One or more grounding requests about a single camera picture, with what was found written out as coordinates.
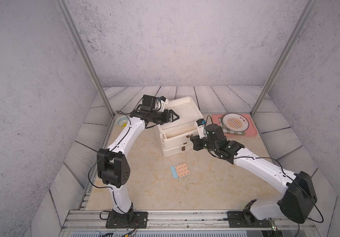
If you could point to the blue sticky note pad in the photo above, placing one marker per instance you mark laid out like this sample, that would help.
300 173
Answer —
174 172

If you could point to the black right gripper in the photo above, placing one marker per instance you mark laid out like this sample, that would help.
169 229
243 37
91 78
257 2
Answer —
196 142

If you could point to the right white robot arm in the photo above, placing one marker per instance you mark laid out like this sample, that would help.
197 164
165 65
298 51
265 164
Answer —
298 196

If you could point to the orange patterned sticky pad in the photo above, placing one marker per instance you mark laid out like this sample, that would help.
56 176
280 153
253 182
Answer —
182 170

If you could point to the white top drawer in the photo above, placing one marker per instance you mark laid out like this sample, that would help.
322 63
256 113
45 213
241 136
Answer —
166 134

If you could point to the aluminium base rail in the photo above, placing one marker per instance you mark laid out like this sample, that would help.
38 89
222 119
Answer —
195 223

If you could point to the left aluminium frame post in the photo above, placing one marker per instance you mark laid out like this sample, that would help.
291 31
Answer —
69 22

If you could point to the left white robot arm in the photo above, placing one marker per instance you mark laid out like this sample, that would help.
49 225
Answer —
112 165

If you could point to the orange patterned plate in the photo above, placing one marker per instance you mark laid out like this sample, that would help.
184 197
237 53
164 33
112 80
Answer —
235 122

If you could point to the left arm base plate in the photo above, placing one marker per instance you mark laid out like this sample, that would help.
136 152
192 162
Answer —
131 220

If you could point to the white three-drawer cabinet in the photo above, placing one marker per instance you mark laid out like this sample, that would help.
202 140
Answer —
188 113

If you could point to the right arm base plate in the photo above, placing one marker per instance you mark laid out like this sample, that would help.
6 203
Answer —
240 219

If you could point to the aluminium frame post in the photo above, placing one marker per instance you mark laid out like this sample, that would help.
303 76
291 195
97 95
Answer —
69 22
295 33

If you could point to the pink tray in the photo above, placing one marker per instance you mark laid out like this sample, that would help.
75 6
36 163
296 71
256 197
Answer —
251 131

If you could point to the green checkered cloth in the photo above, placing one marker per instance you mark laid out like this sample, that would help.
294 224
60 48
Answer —
228 131

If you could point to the right aluminium frame post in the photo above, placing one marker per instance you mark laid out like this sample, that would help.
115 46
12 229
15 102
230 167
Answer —
295 33

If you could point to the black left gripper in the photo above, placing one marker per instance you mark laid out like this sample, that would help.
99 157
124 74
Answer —
165 120

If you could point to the yellow blue patterned bowl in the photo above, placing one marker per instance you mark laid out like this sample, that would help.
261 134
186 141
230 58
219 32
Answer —
122 121

